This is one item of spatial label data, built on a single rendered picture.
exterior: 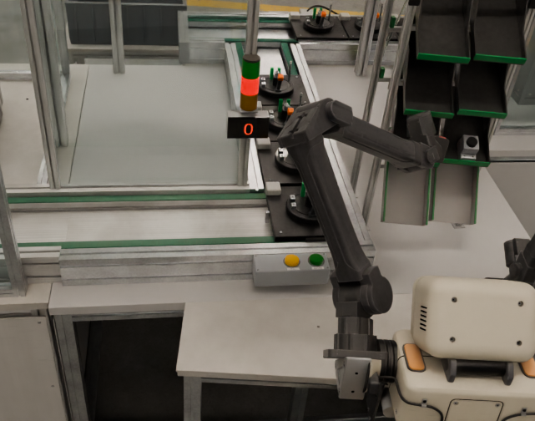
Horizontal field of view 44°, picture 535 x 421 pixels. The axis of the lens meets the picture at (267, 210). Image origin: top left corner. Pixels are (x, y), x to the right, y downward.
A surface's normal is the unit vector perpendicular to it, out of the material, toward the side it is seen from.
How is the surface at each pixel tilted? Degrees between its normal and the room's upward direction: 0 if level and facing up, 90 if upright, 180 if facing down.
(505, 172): 90
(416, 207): 45
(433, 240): 0
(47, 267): 90
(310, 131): 54
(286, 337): 0
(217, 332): 0
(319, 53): 90
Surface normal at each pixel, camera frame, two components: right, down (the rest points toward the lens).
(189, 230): 0.07, -0.77
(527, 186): 0.12, 0.63
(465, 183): 0.02, -0.10
